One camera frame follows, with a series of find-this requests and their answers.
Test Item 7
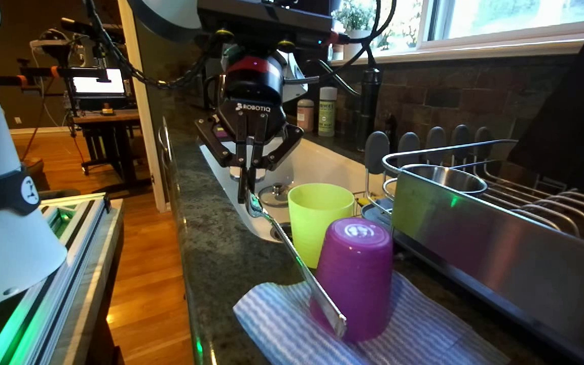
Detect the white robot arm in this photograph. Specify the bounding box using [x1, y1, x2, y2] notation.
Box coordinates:
[0, 0, 307, 302]

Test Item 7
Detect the blue striped dish cloth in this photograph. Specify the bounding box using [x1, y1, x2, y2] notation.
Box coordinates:
[233, 274, 509, 365]

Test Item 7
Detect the lime green plastic cup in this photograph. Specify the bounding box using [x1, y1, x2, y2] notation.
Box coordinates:
[288, 183, 356, 269]

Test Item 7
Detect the stainless steel dish rack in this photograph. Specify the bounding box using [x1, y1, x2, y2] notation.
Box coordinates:
[366, 127, 584, 361]

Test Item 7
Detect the metal sink strainer lid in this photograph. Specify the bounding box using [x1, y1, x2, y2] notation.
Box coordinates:
[260, 183, 290, 208]

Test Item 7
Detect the purple plastic cup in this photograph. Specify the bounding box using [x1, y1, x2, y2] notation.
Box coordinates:
[317, 220, 394, 344]

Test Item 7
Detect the dark bronze faucet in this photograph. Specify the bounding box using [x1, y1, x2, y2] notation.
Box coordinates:
[318, 40, 384, 153]

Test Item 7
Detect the dark wooden desk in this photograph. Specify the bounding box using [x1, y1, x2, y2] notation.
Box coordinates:
[73, 109, 148, 193]

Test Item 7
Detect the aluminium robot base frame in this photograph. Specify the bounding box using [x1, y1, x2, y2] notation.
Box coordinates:
[0, 193, 125, 365]

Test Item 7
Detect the green soap bottle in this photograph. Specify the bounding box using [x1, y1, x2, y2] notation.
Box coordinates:
[318, 88, 337, 139]

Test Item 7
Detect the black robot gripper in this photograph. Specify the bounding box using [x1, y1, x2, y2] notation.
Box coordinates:
[198, 47, 303, 204]

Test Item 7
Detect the laptop screen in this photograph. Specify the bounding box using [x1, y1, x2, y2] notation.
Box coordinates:
[73, 69, 125, 95]

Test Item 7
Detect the white kitchen sink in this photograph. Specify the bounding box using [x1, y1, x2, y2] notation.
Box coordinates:
[201, 139, 381, 244]

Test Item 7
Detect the white pot window plant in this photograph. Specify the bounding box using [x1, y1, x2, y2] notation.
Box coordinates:
[332, 0, 377, 61]

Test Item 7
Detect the metal cutlery cup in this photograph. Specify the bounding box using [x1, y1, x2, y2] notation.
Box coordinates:
[388, 163, 488, 204]

